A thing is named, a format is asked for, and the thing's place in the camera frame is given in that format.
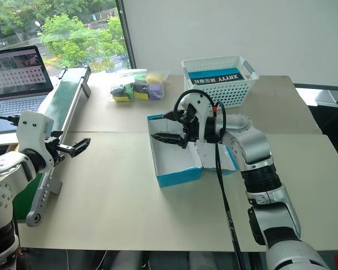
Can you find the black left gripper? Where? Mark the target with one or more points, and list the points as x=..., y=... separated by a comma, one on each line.
x=54, y=150

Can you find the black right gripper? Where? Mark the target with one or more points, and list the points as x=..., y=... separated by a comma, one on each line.
x=192, y=129

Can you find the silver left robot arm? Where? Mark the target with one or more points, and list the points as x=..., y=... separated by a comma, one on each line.
x=5, y=194

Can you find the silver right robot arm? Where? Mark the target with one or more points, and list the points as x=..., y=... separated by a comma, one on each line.
x=256, y=146

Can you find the blue printed cardboard box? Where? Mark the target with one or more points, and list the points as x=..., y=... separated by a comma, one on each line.
x=214, y=76

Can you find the purple sponge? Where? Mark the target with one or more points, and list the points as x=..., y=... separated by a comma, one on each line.
x=155, y=90

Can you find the clear bag of sponges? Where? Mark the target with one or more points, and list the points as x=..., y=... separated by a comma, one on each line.
x=138, y=87

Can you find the yellow sponge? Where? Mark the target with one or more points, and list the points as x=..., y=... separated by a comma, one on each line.
x=153, y=77

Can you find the white plastic lattice basket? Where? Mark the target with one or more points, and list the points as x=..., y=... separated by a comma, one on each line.
x=222, y=94

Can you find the open grey laptop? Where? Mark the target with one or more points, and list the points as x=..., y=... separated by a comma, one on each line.
x=14, y=70

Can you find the black furniture beside table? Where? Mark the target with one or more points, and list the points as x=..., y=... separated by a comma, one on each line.
x=331, y=112

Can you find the red object under table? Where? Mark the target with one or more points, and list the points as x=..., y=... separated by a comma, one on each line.
x=337, y=260

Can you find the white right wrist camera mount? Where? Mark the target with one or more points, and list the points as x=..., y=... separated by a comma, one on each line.
x=200, y=108

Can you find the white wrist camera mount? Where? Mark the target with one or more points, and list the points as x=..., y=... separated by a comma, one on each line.
x=200, y=108
x=32, y=126

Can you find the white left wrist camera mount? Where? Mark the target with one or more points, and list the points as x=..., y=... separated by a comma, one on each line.
x=32, y=126

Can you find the green conveyor belt silver frame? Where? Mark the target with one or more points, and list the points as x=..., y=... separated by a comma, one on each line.
x=60, y=101

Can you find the black window frame post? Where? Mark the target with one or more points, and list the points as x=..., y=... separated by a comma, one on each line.
x=126, y=36

